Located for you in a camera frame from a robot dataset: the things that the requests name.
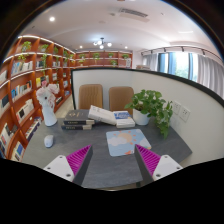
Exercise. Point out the white leaning book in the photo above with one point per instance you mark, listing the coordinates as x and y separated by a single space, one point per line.
102 115

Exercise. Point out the bottom dark hardcover book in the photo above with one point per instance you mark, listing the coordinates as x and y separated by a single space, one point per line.
76 127

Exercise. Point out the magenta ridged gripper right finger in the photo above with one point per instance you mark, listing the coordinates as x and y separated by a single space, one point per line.
153 166

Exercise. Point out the white desk partition panel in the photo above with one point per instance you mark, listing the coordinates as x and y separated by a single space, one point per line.
194 111

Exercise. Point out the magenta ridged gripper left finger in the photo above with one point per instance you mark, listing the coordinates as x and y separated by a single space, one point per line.
72 167

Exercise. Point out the orange wooden bookshelf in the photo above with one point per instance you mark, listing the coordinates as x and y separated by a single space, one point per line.
31 61

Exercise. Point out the white vase with flowers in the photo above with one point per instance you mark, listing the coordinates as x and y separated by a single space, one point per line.
46 97

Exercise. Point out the potted green plant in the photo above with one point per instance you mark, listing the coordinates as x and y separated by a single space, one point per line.
151 104

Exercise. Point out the brown chair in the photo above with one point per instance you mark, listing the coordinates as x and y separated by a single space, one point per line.
119 97
90 94

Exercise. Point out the right wall socket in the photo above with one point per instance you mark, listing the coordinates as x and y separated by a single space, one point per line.
184 114

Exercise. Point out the blue and white book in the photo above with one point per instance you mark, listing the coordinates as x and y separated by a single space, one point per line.
123 119

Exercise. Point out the right brown chair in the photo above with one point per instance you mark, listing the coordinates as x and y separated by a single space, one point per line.
119 97

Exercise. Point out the dark hardcover book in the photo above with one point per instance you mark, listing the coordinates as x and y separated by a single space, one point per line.
76 127
79 116

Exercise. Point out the white computer mouse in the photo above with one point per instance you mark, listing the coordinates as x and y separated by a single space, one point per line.
48 141

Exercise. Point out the left wall socket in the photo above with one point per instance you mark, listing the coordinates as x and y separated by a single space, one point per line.
176 107

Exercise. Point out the white window curtain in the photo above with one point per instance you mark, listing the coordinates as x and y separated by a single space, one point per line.
211 75

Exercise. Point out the ceiling lamp cluster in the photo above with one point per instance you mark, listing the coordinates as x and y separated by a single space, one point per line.
102 44

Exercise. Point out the top dark hardcover book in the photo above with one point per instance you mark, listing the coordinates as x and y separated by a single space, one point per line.
79 116

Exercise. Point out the wall socket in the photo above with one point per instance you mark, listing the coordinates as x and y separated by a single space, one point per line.
176 107
184 114

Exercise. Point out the left brown chair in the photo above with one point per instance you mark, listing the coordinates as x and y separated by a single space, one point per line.
90 94

